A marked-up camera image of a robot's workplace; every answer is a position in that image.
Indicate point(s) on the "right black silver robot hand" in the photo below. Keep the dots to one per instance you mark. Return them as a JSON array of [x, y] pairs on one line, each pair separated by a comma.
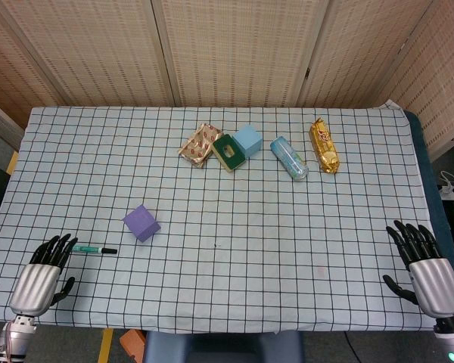
[[435, 283]]

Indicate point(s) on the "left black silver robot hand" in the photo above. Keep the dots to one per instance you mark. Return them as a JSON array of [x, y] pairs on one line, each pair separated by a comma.
[[38, 283]]

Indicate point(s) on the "green marker with black cap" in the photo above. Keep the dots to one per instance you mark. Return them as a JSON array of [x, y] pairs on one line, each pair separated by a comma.
[[94, 249]]

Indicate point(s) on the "purple foam cube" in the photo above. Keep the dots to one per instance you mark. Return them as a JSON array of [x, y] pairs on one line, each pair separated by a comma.
[[140, 223]]

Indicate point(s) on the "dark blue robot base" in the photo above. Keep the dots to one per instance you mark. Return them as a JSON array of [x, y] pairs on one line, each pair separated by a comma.
[[223, 348]]

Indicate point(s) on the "orange block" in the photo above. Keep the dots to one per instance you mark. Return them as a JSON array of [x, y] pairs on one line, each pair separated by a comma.
[[132, 342]]

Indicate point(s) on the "dark blue table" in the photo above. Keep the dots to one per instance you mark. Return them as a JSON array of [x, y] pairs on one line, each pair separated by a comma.
[[427, 162]]

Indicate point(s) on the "gold snack packet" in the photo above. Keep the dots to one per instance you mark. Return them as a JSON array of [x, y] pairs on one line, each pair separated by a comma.
[[325, 147]]

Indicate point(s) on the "blue checkered tablecloth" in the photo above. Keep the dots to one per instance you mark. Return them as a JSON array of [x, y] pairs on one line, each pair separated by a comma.
[[249, 227]]

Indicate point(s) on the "light blue tube packet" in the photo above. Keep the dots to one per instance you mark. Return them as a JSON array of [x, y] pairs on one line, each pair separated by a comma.
[[287, 157]]

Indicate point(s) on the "foil wrapper with red print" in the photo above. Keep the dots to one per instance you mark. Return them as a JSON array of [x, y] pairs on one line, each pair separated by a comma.
[[196, 147]]

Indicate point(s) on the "green box with oval hole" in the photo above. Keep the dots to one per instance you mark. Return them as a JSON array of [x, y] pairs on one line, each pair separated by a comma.
[[235, 161]]

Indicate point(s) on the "light blue foam cube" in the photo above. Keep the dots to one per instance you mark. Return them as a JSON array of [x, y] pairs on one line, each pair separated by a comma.
[[249, 140]]

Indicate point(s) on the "beige folding screen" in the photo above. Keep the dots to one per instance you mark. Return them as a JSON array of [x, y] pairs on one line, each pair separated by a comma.
[[231, 49]]

